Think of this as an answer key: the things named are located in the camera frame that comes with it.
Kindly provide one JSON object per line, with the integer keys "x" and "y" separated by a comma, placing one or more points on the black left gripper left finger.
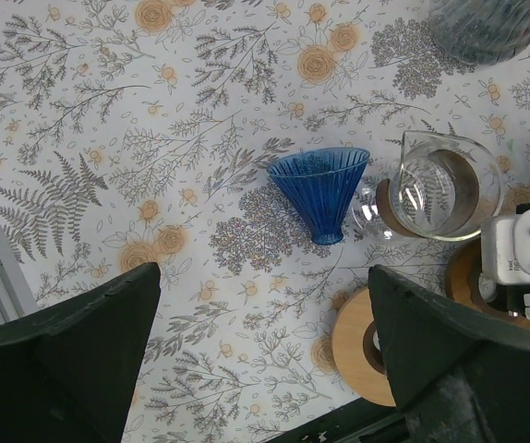
{"x": 68, "y": 372}

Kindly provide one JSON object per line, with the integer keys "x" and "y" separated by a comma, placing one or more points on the grey glass server jug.
{"x": 480, "y": 32}

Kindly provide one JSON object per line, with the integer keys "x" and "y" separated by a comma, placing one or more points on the clear glass carafe wood collar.
{"x": 441, "y": 187}

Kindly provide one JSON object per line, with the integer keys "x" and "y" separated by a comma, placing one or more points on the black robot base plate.
{"x": 356, "y": 421}

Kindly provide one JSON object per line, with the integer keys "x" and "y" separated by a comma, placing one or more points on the floral table mat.
{"x": 141, "y": 131}

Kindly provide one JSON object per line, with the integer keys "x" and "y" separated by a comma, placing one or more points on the blue plastic dripper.
{"x": 320, "y": 185}

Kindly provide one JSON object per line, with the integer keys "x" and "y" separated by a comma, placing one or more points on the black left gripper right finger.
{"x": 456, "y": 375}

